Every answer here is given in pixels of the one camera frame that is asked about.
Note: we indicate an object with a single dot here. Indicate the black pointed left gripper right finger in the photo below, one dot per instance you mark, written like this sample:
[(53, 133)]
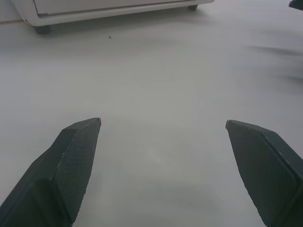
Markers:
[(297, 4)]

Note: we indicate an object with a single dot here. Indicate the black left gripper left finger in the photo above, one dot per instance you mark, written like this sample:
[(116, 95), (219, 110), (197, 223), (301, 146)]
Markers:
[(59, 175)]

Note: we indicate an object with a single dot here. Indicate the white appliance with feet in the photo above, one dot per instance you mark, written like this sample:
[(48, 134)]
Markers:
[(111, 9)]

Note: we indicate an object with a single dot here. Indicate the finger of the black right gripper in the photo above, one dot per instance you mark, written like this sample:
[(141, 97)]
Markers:
[(265, 170)]

